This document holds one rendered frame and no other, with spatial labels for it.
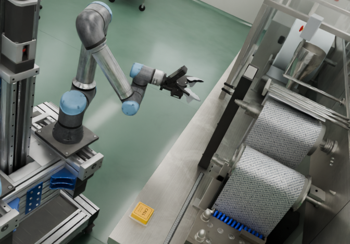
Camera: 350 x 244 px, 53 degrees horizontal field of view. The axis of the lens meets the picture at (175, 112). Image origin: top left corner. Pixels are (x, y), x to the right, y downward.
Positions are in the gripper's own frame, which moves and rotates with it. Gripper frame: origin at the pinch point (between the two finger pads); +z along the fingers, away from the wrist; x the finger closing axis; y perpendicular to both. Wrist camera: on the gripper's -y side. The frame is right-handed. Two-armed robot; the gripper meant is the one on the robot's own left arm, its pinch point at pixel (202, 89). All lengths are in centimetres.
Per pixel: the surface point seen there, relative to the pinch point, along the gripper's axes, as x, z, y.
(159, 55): -247, -31, 159
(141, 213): 58, -11, 24
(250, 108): 19.9, 18.0, -14.0
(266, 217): 56, 33, 3
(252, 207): 54, 27, 3
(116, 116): -98, -48, 138
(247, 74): 8.4, 13.2, -21.6
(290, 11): -55, 35, -28
